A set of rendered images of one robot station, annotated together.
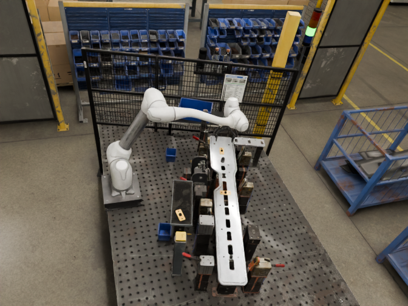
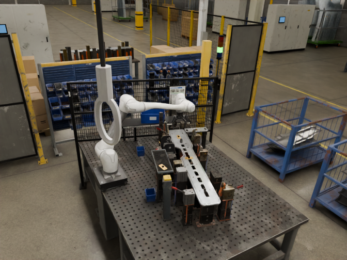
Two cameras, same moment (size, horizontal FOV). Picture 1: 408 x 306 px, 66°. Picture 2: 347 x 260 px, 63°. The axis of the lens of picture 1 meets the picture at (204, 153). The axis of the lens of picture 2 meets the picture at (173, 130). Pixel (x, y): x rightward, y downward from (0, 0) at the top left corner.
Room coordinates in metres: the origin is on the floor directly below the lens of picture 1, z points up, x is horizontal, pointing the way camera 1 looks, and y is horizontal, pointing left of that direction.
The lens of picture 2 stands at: (-0.89, 0.22, 2.61)
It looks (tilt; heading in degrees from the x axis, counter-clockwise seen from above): 27 degrees down; 354
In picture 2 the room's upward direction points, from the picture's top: 2 degrees clockwise
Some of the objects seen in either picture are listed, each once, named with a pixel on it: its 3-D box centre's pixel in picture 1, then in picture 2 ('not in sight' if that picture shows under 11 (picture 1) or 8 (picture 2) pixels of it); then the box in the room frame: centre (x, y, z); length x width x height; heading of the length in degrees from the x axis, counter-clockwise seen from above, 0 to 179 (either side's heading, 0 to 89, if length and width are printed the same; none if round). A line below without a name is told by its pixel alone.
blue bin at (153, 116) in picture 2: (195, 110); (153, 116); (2.43, 0.15, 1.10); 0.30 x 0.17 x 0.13; 90
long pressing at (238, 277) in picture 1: (226, 195); (190, 159); (1.55, -0.22, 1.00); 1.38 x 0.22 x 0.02; 7
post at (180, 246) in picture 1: (178, 255); (166, 198); (1.04, 0.06, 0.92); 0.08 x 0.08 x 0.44; 7
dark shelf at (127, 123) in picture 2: (198, 117); (156, 121); (2.44, 0.10, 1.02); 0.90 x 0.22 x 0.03; 97
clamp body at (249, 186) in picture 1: (243, 198); (202, 163); (1.65, -0.38, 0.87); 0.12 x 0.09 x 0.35; 97
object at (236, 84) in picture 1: (233, 88); (177, 96); (2.59, -0.18, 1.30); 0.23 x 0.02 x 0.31; 97
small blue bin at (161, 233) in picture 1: (164, 232); (150, 195); (1.30, 0.20, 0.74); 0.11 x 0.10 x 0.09; 7
